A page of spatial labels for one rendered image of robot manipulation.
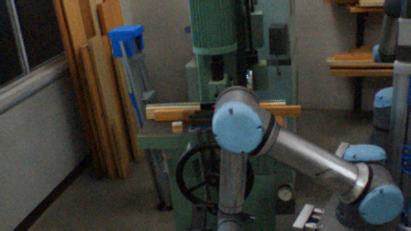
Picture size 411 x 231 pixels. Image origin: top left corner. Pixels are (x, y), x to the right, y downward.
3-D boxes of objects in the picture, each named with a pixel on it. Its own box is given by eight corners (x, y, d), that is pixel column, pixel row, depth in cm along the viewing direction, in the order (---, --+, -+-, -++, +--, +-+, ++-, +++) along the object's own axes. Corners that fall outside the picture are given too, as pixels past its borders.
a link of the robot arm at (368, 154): (377, 176, 138) (380, 137, 132) (390, 201, 125) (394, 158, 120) (338, 178, 139) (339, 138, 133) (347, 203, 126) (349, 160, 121)
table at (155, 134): (132, 160, 178) (129, 147, 176) (149, 127, 206) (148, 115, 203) (289, 158, 170) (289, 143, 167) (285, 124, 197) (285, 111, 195)
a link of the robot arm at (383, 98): (372, 116, 179) (373, 84, 173) (406, 117, 175) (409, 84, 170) (373, 128, 168) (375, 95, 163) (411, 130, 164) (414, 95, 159)
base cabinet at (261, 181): (184, 302, 217) (166, 177, 190) (200, 230, 270) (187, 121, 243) (277, 304, 211) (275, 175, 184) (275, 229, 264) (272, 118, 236)
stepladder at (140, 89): (151, 212, 294) (103, 33, 252) (163, 191, 317) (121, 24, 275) (174, 211, 290) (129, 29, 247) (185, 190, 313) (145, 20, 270)
